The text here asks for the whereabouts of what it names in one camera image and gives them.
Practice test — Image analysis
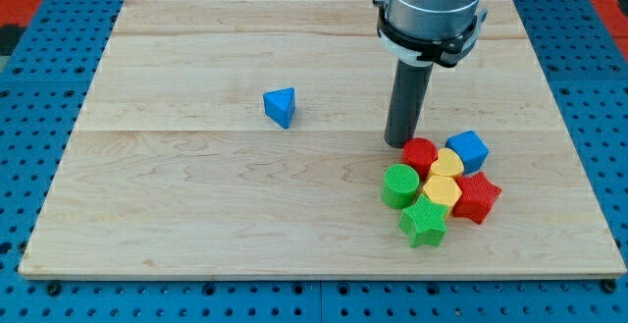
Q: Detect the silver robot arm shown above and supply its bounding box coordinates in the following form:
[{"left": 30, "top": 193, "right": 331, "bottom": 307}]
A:
[{"left": 373, "top": 0, "right": 487, "bottom": 68}]

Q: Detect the yellow heart block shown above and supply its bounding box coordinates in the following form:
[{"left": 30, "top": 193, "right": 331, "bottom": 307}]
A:
[{"left": 428, "top": 147, "right": 464, "bottom": 178}]

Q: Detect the yellow hexagon block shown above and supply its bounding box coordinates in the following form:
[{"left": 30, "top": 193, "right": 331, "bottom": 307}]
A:
[{"left": 422, "top": 175, "right": 462, "bottom": 219}]

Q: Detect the red star block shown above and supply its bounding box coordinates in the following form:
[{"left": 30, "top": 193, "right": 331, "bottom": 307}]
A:
[{"left": 452, "top": 171, "right": 502, "bottom": 225}]

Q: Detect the blue cube block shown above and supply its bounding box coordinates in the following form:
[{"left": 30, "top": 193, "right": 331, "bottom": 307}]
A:
[{"left": 445, "top": 131, "right": 490, "bottom": 175}]

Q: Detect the wooden board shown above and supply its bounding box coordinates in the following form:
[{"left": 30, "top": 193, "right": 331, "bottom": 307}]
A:
[{"left": 19, "top": 0, "right": 626, "bottom": 281}]

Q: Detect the red circle block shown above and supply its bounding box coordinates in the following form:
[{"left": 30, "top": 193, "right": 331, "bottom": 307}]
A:
[{"left": 401, "top": 137, "right": 438, "bottom": 181}]

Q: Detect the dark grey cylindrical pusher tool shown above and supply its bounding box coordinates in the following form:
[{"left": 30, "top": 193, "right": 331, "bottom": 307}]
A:
[{"left": 384, "top": 60, "right": 433, "bottom": 148}]

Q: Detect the green star block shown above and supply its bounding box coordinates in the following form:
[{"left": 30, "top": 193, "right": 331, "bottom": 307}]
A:
[{"left": 398, "top": 194, "right": 448, "bottom": 248}]

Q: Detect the blue triangle block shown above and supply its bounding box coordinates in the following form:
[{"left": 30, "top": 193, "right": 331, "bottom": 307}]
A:
[{"left": 263, "top": 87, "right": 295, "bottom": 129}]

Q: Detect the green circle block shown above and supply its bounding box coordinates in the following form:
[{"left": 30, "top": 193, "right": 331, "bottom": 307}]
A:
[{"left": 381, "top": 164, "right": 420, "bottom": 209}]

